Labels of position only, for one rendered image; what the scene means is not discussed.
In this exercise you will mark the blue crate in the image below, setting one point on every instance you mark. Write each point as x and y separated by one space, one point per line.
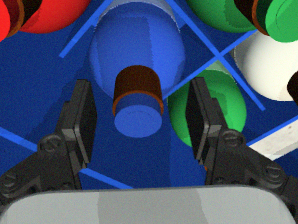
12 153
38 73

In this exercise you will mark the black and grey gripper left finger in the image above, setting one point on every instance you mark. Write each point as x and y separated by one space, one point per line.
69 147

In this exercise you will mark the white bottle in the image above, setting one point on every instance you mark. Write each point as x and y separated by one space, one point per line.
269 67

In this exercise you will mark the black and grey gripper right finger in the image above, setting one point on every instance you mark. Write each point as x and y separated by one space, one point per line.
223 151

